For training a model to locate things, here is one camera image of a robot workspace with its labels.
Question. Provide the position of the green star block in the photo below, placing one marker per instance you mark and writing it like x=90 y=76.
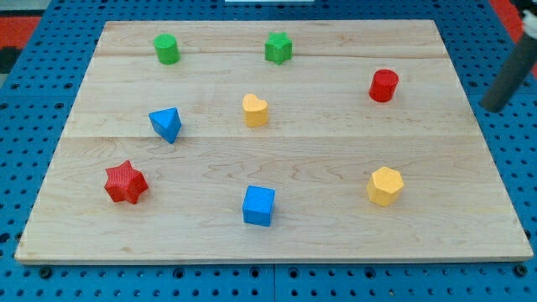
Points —
x=278 y=48

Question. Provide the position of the red star block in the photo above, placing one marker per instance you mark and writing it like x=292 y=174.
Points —
x=125 y=183

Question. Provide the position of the yellow heart block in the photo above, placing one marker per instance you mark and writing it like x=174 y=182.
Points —
x=255 y=110

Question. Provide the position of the blue cube block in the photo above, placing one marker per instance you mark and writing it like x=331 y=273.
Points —
x=258 y=206

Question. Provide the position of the wooden board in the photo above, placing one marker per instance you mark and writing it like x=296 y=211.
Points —
x=324 y=137

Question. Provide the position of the blue triangle block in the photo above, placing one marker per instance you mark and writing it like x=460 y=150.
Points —
x=166 y=123

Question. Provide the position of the yellow hexagon block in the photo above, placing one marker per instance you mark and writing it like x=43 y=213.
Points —
x=384 y=186

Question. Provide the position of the red cylinder block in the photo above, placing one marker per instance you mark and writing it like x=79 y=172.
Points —
x=383 y=85

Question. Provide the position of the green cylinder block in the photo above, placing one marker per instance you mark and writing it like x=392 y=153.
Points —
x=166 y=49

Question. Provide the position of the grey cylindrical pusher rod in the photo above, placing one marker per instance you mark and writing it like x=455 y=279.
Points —
x=511 y=76

